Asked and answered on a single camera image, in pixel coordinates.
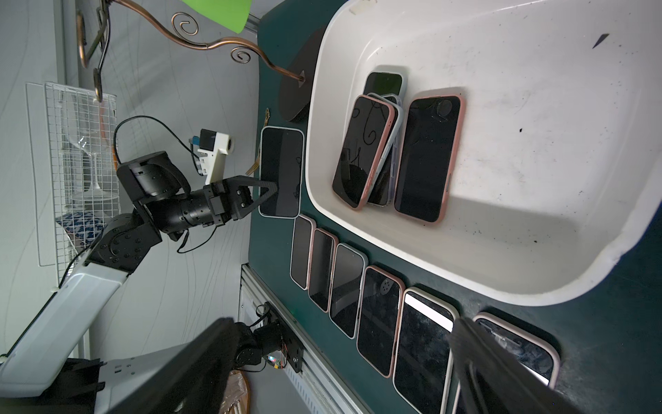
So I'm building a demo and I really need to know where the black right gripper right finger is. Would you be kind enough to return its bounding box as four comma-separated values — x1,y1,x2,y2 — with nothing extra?
449,317,579,413

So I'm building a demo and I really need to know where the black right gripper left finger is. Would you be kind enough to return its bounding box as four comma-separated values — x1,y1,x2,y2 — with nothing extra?
110,318,240,413

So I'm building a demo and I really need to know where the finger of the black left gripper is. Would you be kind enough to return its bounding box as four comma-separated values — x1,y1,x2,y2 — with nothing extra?
221,176,278,220

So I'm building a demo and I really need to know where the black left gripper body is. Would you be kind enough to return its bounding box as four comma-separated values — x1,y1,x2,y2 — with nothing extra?
117,151,248,241

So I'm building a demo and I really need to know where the dark pink case phone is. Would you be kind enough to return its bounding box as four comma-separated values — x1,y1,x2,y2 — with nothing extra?
459,312,560,413

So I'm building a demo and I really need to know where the pale green case phone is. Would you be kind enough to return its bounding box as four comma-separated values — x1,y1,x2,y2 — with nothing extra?
259,126,304,219

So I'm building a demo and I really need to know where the light pink case phone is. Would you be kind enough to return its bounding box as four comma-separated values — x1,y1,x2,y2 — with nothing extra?
290,215,317,291

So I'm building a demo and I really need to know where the cream case phone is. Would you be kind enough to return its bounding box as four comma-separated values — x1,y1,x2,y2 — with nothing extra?
392,287,459,413

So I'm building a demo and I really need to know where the rose case phone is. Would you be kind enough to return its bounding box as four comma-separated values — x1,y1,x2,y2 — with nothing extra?
308,229,339,313

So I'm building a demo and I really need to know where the mint green case phone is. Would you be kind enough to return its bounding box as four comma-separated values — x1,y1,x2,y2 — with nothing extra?
329,243,368,339

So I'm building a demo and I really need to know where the black phone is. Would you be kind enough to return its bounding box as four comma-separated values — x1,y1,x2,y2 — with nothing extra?
332,95,398,210
394,95,465,224

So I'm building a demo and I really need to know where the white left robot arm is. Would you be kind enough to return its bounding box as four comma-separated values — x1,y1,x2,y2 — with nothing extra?
1,152,278,398

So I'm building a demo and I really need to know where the grey case phone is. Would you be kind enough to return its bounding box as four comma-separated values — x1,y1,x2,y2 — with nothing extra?
368,92,403,207

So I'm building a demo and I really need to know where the dark green screen phone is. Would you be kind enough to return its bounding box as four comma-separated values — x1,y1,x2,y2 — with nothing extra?
363,71,407,98

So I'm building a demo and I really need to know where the white plastic storage box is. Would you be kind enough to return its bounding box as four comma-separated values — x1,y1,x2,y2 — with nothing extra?
306,1,661,306

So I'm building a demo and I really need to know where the blue yellow patterned plate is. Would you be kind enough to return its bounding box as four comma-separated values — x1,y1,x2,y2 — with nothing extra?
55,211,105,252

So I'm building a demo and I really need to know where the green table mat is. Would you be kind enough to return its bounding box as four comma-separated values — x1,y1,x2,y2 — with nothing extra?
258,1,661,413

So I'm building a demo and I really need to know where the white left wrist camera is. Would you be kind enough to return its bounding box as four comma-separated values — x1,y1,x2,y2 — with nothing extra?
190,129,234,185

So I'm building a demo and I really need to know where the white wire wall basket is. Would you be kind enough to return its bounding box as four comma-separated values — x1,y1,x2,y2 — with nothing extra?
25,83,121,281

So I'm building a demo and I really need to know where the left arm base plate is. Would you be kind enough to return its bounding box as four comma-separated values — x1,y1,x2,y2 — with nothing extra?
251,302,305,374

